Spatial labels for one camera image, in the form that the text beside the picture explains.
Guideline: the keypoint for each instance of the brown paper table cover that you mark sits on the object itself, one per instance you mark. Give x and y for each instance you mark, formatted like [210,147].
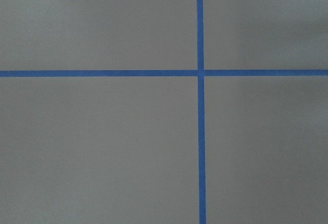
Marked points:
[163,111]

